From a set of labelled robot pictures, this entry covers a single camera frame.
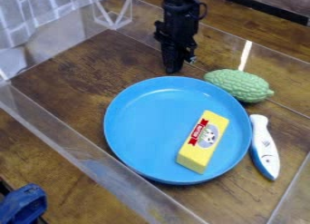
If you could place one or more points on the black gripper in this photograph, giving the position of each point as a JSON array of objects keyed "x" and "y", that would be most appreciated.
[{"x": 176, "y": 30}]

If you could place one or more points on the green bumpy toy gourd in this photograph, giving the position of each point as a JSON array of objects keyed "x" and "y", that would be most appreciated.
[{"x": 246, "y": 86}]

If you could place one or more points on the blue round plate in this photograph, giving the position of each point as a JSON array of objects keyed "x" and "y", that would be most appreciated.
[{"x": 150, "y": 119}]

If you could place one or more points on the yellow toy butter block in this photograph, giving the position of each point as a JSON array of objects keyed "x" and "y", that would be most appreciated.
[{"x": 199, "y": 146}]

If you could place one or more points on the white blue toy fish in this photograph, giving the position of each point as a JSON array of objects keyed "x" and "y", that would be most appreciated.
[{"x": 263, "y": 148}]

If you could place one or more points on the blue clamp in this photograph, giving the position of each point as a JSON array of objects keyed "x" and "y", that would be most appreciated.
[{"x": 23, "y": 205}]

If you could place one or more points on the clear acrylic enclosure wall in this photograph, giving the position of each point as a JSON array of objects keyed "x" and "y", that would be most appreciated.
[{"x": 86, "y": 57}]

